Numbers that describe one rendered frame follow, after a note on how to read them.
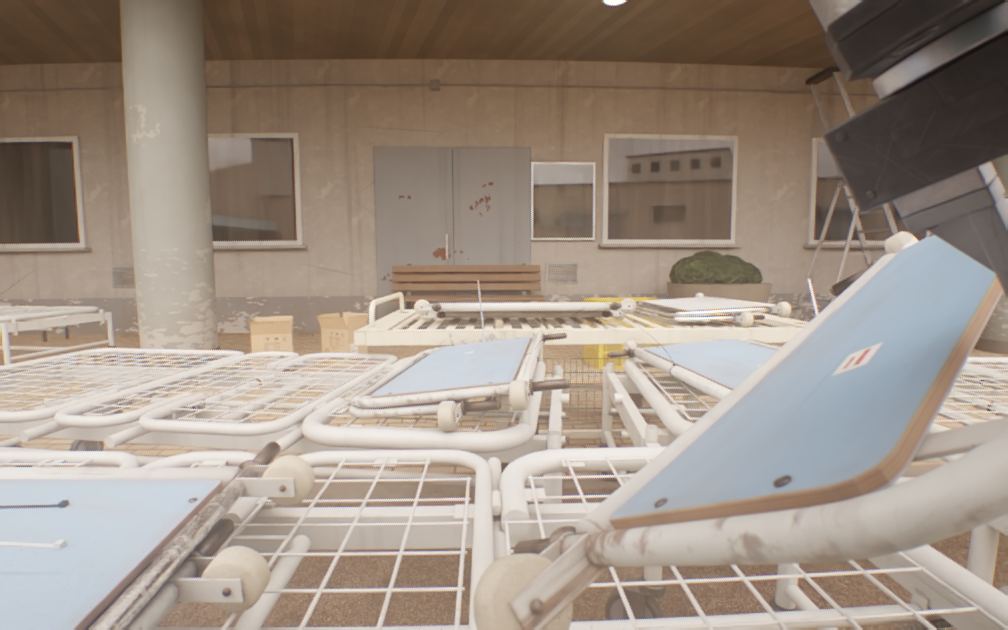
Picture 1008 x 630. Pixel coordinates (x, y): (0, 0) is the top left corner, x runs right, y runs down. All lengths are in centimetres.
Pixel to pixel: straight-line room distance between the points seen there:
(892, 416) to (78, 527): 73
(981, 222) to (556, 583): 31
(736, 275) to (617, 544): 555
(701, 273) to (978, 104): 537
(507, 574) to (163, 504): 48
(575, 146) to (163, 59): 426
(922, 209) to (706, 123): 679
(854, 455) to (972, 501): 6
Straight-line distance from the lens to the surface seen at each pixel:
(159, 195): 489
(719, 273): 577
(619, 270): 654
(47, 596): 64
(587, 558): 38
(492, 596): 35
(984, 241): 35
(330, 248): 659
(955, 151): 33
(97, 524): 73
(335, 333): 447
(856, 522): 24
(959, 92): 33
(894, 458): 27
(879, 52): 27
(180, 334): 488
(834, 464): 28
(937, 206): 35
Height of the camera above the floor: 85
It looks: 6 degrees down
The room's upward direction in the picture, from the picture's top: straight up
